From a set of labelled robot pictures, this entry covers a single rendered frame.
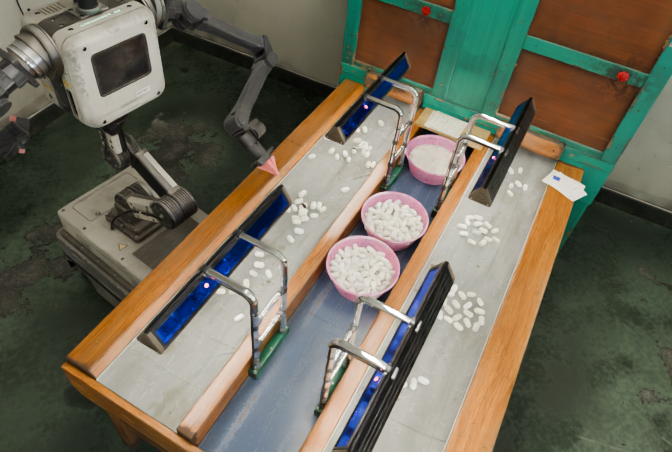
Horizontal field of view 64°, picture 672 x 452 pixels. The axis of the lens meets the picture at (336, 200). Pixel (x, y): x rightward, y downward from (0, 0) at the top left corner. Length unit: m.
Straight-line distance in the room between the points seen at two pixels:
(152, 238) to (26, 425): 0.89
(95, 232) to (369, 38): 1.51
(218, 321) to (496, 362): 0.91
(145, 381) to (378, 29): 1.79
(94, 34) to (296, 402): 1.27
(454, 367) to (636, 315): 1.63
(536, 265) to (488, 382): 0.54
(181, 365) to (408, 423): 0.71
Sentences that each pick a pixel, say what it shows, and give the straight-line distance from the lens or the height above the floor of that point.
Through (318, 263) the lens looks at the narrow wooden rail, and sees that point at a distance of 1.96.
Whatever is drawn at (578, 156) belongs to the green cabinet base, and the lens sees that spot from 2.65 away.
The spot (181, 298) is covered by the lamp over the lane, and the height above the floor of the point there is 1.11.
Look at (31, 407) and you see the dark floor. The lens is 2.72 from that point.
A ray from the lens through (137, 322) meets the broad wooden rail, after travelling 1.88.
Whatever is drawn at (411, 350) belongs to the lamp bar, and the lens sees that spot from 1.44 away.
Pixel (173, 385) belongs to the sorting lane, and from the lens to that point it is 1.77.
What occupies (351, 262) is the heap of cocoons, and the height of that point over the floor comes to 0.73.
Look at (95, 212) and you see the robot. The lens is 2.61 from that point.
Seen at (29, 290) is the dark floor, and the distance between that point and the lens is 3.05.
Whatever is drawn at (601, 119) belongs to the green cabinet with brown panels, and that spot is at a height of 1.02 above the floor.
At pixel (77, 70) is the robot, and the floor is 1.36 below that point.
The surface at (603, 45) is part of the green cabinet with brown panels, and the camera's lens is 2.40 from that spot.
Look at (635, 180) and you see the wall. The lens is 3.69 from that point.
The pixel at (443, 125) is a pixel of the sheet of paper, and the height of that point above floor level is 0.78.
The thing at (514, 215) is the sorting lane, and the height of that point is 0.74.
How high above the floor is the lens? 2.33
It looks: 46 degrees down
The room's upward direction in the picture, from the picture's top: 7 degrees clockwise
